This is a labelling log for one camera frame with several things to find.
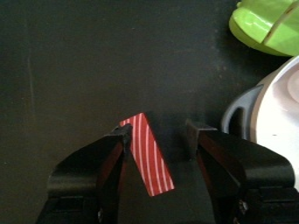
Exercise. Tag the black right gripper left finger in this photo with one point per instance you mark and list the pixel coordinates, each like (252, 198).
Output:
(82, 180)

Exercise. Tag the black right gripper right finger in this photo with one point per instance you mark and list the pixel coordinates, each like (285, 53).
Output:
(248, 175)

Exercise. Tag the red white-striped tuna sushi toy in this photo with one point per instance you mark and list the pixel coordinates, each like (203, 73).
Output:
(149, 157)

